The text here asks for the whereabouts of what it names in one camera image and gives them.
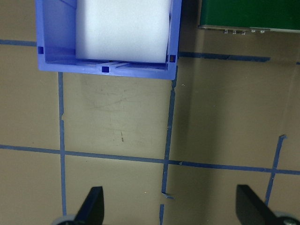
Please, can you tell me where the green conveyor belt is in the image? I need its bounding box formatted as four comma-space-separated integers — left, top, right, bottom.
198, 0, 300, 35

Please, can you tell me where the blue plastic bin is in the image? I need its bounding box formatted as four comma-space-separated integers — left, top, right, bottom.
35, 0, 183, 80

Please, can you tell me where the white foam pad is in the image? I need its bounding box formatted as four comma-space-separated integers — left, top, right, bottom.
75, 0, 172, 64

